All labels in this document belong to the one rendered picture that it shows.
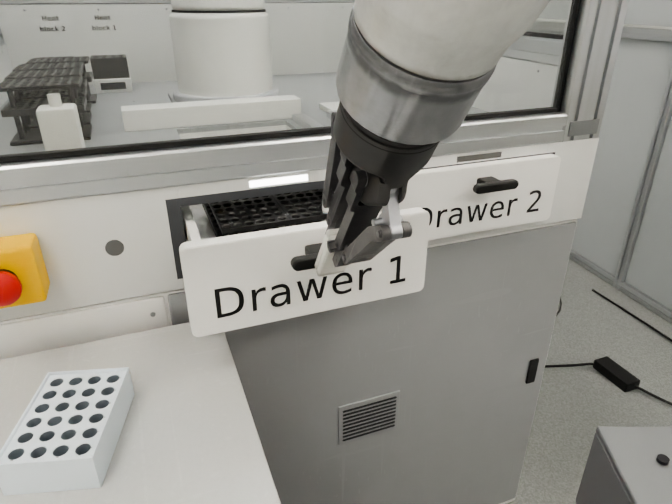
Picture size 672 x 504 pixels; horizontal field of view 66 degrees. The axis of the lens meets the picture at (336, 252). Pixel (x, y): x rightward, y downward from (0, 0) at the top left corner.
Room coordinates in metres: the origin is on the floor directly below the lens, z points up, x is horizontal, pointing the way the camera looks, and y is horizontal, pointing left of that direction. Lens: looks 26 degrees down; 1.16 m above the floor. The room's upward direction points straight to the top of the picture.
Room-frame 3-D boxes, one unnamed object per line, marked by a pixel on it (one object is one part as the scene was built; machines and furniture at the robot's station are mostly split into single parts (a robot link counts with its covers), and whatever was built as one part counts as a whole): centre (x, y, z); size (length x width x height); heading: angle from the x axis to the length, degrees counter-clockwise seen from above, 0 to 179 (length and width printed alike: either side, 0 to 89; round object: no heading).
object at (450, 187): (0.77, -0.22, 0.87); 0.29 x 0.02 x 0.11; 111
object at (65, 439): (0.38, 0.26, 0.78); 0.12 x 0.08 x 0.04; 6
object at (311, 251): (0.51, 0.02, 0.91); 0.07 x 0.04 x 0.01; 111
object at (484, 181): (0.74, -0.23, 0.91); 0.07 x 0.04 x 0.01; 111
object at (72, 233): (1.12, 0.21, 0.87); 1.02 x 0.95 x 0.14; 111
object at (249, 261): (0.53, 0.03, 0.87); 0.29 x 0.02 x 0.11; 111
